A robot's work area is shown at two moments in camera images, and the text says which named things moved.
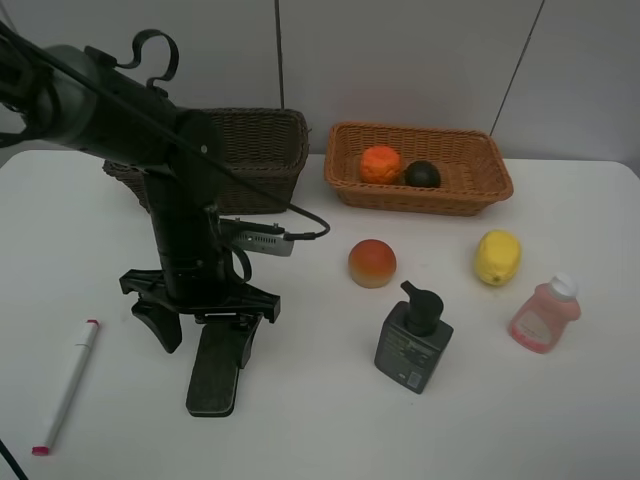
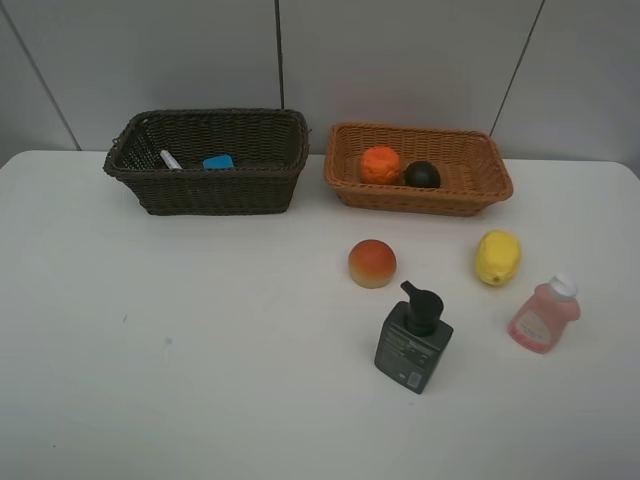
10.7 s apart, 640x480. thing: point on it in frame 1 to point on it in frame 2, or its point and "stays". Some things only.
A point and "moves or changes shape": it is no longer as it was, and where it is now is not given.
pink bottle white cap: [542, 317] stays
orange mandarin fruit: [380, 165] stays
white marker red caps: [68, 388] moves or changes shape
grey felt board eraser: [214, 381] moves or changes shape
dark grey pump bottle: [412, 338] stays
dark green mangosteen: [421, 173] stays
